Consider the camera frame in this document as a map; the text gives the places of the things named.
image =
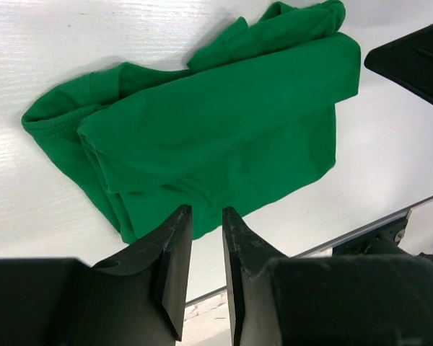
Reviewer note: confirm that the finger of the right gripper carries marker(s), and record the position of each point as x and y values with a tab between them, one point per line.
407	61

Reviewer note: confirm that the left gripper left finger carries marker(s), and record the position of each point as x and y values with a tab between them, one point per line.
134	297

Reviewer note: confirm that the green t-shirt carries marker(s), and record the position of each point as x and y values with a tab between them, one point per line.
251	119

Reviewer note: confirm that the aluminium table edge rail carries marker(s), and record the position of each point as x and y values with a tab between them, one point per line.
346	234

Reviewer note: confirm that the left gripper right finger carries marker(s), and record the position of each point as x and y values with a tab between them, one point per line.
373	299

